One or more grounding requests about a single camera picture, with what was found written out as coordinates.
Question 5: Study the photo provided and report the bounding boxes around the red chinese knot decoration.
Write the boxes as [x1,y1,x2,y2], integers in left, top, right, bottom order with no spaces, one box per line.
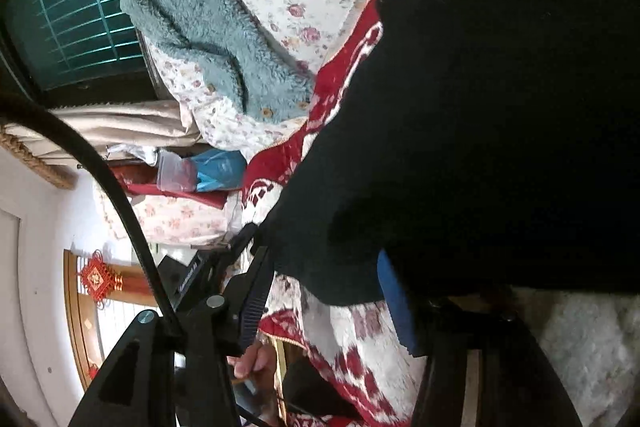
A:
[77,251,124,308]

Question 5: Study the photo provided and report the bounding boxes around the red white floral blanket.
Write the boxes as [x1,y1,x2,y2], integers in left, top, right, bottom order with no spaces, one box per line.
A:
[242,0,425,426]

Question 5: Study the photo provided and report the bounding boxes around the black cable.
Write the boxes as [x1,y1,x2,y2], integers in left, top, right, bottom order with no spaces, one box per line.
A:
[0,93,189,343]

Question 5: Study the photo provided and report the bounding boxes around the beige curtain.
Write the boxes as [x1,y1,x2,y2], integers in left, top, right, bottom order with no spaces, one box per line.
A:
[0,98,202,168]

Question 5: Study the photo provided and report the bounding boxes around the black pants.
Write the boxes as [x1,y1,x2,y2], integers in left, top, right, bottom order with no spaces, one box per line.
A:
[260,0,639,306]

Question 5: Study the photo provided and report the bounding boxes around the teal fleece jacket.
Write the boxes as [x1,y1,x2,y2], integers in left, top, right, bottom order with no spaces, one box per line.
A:
[120,0,314,122]

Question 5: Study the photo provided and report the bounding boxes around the blue plastic bag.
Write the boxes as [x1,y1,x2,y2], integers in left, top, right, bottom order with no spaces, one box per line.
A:
[190,148,247,193]

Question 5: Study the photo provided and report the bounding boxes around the green window grille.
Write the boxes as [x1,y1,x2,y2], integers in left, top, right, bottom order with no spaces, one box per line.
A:
[6,0,145,90]

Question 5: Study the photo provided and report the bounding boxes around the person's hand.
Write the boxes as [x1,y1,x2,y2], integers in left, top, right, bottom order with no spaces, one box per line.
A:
[227,340,279,426]

